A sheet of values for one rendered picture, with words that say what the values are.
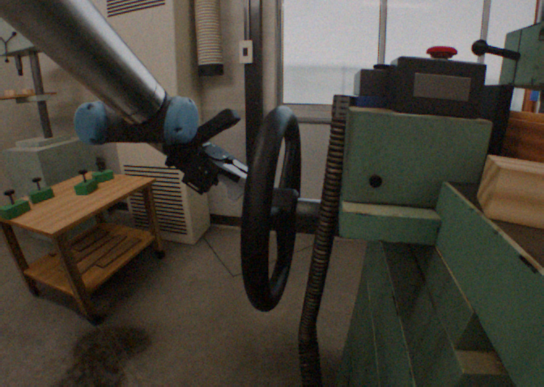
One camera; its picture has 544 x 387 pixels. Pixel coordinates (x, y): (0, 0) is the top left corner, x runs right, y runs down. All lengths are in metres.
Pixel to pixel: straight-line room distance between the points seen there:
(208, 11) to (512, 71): 1.46
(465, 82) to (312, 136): 1.40
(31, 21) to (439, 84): 0.37
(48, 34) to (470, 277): 0.41
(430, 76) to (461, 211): 0.12
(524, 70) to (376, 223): 0.26
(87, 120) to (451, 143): 0.50
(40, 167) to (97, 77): 1.74
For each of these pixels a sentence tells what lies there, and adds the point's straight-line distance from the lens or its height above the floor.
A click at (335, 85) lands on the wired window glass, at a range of 1.67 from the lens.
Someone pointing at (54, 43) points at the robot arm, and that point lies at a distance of 0.32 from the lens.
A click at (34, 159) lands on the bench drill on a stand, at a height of 0.65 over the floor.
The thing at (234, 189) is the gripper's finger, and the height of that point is 0.80.
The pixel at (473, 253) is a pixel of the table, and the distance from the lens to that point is 0.22.
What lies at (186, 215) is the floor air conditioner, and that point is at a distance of 1.71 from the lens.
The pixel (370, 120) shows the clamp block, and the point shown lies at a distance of 0.24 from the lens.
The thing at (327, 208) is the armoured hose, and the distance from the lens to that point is 0.30.
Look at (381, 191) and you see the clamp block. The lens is 0.26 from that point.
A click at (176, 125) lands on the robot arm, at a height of 0.93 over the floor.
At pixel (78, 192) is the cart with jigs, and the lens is 1.48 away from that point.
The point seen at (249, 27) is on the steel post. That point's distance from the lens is 1.62.
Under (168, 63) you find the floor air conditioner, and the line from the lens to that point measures 1.56.
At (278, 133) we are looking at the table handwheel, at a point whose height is 0.93.
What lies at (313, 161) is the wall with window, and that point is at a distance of 1.65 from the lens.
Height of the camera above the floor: 0.97
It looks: 20 degrees down
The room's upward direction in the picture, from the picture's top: straight up
